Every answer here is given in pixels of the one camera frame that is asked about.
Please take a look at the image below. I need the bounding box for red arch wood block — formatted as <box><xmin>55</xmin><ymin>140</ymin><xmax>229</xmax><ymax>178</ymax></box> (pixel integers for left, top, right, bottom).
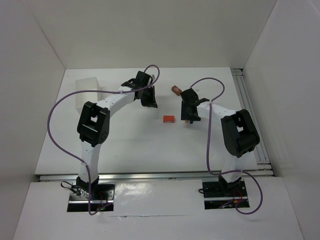
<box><xmin>163</xmin><ymin>115</ymin><xmax>175</xmax><ymax>123</ymax></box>

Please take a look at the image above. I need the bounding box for brown balloon wood block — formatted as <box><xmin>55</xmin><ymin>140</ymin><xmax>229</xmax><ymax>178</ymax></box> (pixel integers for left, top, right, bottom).
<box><xmin>171</xmin><ymin>85</ymin><xmax>182</xmax><ymax>96</ymax></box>

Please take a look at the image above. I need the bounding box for white perforated plastic box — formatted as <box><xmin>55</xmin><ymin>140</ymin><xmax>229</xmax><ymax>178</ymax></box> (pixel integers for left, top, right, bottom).
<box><xmin>75</xmin><ymin>77</ymin><xmax>102</xmax><ymax>114</ymax></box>

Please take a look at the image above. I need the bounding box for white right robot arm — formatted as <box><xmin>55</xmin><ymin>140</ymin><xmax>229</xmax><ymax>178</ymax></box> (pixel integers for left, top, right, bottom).
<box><xmin>179</xmin><ymin>88</ymin><xmax>260</xmax><ymax>193</ymax></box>

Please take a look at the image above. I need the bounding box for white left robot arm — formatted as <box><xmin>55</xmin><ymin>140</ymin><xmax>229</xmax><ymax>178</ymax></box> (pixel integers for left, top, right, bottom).
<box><xmin>76</xmin><ymin>71</ymin><xmax>158</xmax><ymax>198</ymax></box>

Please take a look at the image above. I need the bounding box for aluminium rail front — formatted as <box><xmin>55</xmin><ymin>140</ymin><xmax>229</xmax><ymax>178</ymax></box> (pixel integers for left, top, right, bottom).
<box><xmin>38</xmin><ymin>170</ymin><xmax>273</xmax><ymax>182</ymax></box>

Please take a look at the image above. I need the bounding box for aluminium rail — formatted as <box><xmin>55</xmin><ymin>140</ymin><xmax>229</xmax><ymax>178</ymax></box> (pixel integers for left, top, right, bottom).
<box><xmin>230</xmin><ymin>68</ymin><xmax>274</xmax><ymax>177</ymax></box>
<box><xmin>38</xmin><ymin>170</ymin><xmax>273</xmax><ymax>182</ymax></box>

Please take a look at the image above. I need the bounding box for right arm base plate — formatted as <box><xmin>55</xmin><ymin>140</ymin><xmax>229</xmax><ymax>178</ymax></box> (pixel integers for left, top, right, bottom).
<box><xmin>198</xmin><ymin>180</ymin><xmax>250</xmax><ymax>210</ymax></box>

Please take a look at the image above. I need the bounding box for aluminium rail right side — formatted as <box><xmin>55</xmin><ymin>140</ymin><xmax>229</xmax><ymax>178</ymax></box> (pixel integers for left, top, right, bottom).
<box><xmin>230</xmin><ymin>68</ymin><xmax>274</xmax><ymax>177</ymax></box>

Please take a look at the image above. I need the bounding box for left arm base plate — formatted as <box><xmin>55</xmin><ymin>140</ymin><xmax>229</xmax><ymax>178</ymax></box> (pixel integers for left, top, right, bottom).
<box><xmin>66</xmin><ymin>183</ymin><xmax>115</xmax><ymax>213</ymax></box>

